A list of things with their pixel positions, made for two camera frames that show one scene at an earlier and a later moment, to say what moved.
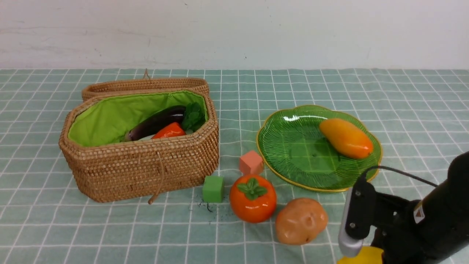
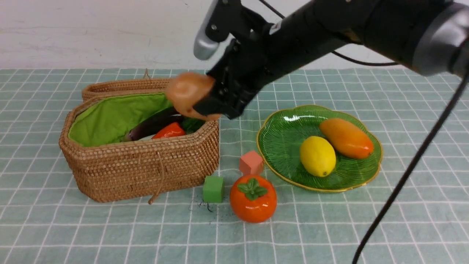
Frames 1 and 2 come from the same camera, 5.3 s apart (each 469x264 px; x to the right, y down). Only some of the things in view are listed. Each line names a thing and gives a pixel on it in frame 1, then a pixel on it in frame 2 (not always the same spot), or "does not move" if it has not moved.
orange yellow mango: x=346 y=138 does not move
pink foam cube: x=251 y=163 does not move
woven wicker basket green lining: x=102 y=167 does not move
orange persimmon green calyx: x=253 y=198 does not move
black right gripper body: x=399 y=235 to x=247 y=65
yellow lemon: x=368 y=255 to x=318 y=155
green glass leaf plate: x=290 y=145 does not move
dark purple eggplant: x=145 y=128 does not move
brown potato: x=301 y=220 to x=185 y=88
